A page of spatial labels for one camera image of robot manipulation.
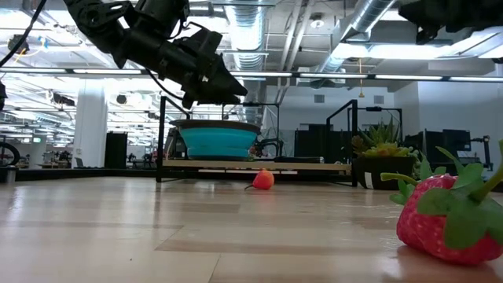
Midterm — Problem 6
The black wheel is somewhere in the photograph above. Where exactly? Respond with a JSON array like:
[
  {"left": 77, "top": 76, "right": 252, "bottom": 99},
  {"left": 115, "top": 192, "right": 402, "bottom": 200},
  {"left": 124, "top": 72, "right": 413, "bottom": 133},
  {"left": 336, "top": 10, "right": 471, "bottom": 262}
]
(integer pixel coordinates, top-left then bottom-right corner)
[{"left": 0, "top": 141, "right": 20, "bottom": 167}]

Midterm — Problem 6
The small orange toy fruit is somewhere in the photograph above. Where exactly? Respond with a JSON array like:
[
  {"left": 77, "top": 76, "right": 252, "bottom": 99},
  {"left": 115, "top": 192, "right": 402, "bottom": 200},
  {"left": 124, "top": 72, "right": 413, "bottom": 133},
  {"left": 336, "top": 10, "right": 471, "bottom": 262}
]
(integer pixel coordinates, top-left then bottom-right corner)
[{"left": 244, "top": 169, "right": 276, "bottom": 191}]

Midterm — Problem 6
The black tube stand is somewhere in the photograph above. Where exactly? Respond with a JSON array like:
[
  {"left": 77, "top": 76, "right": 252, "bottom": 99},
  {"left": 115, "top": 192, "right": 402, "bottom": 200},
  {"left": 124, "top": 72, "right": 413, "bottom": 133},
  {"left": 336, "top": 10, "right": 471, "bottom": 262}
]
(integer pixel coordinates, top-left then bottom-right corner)
[
  {"left": 324, "top": 98, "right": 359, "bottom": 186},
  {"left": 156, "top": 95, "right": 193, "bottom": 184}
]

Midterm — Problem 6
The long ceiling light strip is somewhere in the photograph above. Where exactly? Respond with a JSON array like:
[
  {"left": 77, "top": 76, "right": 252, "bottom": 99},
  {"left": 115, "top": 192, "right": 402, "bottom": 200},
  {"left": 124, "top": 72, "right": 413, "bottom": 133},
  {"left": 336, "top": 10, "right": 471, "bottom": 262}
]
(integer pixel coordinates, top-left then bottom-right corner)
[{"left": 0, "top": 67, "right": 503, "bottom": 83}]

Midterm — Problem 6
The blue collapsible colander grey rim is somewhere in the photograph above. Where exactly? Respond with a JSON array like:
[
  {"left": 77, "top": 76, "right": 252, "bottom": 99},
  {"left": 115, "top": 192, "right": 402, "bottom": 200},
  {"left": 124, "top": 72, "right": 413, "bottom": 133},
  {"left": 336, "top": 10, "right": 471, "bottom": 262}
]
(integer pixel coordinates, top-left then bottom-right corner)
[{"left": 169, "top": 119, "right": 263, "bottom": 160}]

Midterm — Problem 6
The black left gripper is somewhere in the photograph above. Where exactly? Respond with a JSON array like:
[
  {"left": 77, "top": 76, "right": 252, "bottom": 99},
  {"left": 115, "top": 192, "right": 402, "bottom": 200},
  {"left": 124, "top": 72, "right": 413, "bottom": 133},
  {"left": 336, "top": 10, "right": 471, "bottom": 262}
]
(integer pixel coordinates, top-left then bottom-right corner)
[{"left": 164, "top": 29, "right": 249, "bottom": 111}]

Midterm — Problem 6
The black speaker cabinet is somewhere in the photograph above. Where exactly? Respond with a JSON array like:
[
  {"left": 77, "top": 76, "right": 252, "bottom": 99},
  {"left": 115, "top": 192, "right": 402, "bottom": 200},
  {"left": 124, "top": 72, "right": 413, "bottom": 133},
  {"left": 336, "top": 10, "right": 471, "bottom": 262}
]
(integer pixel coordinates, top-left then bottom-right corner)
[{"left": 104, "top": 131, "right": 129, "bottom": 170}]

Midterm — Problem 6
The grey cylinder bin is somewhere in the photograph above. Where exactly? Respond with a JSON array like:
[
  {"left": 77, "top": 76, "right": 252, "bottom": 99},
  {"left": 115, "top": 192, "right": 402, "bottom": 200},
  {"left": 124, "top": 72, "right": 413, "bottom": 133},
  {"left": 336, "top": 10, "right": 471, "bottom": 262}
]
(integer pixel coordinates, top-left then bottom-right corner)
[{"left": 3, "top": 165, "right": 18, "bottom": 184}]

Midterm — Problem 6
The red toy strawberry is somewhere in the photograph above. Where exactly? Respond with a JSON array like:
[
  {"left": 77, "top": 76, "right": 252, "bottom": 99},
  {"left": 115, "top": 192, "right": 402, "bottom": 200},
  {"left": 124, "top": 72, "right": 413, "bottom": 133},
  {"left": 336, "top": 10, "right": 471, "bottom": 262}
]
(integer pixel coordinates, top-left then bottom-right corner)
[{"left": 380, "top": 139, "right": 503, "bottom": 265}]

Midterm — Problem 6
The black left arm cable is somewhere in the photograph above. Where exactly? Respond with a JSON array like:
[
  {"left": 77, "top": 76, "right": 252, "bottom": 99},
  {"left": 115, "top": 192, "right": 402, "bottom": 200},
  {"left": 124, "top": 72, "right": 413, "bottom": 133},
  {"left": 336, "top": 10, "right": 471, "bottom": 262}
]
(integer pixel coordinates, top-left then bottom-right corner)
[{"left": 0, "top": 0, "right": 48, "bottom": 68}]

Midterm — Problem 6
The silver ventilation duct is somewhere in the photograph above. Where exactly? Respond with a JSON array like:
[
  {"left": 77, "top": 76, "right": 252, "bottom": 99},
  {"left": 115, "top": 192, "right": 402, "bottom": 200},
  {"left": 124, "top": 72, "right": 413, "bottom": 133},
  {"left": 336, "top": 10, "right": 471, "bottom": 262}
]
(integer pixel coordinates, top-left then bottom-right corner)
[{"left": 226, "top": 0, "right": 269, "bottom": 127}]

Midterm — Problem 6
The black metal table frame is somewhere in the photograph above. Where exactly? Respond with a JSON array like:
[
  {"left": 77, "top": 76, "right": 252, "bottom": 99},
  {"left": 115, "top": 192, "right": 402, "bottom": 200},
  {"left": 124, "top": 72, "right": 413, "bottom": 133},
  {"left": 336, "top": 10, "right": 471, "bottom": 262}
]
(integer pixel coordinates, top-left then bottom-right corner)
[{"left": 0, "top": 165, "right": 357, "bottom": 184}]

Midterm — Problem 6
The black monitor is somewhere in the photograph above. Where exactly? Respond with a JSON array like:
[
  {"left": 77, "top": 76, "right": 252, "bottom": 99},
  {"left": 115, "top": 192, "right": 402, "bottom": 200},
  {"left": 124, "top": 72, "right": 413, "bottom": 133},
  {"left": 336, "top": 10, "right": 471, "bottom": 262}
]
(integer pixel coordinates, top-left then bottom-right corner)
[{"left": 404, "top": 128, "right": 472, "bottom": 164}]

